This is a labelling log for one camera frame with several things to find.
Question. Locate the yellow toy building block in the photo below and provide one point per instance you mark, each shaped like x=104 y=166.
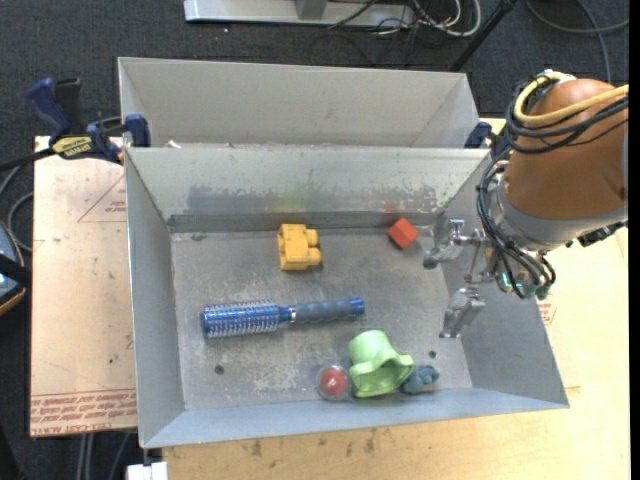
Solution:
x=296 y=248

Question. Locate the light green plastic cup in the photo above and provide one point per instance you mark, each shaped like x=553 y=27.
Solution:
x=377 y=365

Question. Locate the blue-grey soft toy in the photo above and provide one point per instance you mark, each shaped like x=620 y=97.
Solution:
x=421 y=379

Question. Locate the black cylinder on white bracket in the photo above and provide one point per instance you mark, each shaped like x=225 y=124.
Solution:
x=600 y=234

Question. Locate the red-orange cube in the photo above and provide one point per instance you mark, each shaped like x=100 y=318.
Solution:
x=403 y=234

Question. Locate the blue hairbrush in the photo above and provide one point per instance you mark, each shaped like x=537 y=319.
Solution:
x=260 y=318

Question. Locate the grey metal bin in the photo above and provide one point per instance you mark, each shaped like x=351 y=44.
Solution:
x=320 y=288

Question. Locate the brown cardboard board, red print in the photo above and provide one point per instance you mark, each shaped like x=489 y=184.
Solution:
x=80 y=293

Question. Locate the red ball in clear shell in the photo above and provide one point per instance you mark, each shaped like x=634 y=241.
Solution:
x=332 y=382

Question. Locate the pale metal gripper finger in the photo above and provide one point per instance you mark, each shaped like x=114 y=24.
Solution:
x=442 y=250
x=461 y=313

